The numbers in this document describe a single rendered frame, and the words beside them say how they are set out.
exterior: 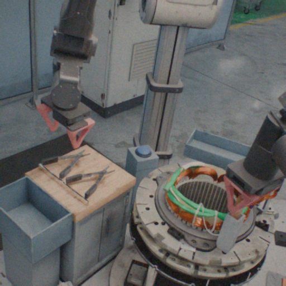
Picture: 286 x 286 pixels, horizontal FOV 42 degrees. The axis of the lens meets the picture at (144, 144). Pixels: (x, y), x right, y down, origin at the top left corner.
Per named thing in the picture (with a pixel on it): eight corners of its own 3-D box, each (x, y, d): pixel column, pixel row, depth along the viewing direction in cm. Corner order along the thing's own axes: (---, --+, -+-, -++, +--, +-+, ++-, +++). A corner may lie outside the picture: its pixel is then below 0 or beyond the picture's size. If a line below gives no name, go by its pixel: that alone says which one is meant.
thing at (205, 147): (245, 219, 131) (272, 153, 115) (239, 240, 122) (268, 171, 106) (178, 194, 137) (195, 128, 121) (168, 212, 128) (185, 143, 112)
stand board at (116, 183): (75, 223, 84) (76, 215, 82) (24, 180, 93) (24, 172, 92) (135, 185, 97) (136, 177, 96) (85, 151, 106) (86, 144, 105)
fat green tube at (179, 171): (166, 196, 80) (167, 189, 79) (152, 186, 82) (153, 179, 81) (205, 170, 90) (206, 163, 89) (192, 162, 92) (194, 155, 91)
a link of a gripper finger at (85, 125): (71, 158, 85) (72, 124, 79) (51, 142, 88) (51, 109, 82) (93, 146, 89) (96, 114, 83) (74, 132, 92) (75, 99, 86)
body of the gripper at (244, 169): (285, 180, 68) (305, 148, 63) (251, 198, 62) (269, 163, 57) (258, 158, 71) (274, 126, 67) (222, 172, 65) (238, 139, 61)
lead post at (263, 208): (268, 210, 88) (285, 172, 81) (261, 215, 86) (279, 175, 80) (262, 206, 89) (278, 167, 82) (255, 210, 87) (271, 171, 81)
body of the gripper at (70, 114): (68, 126, 80) (70, 96, 76) (39, 105, 85) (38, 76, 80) (91, 116, 85) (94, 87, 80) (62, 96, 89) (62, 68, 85)
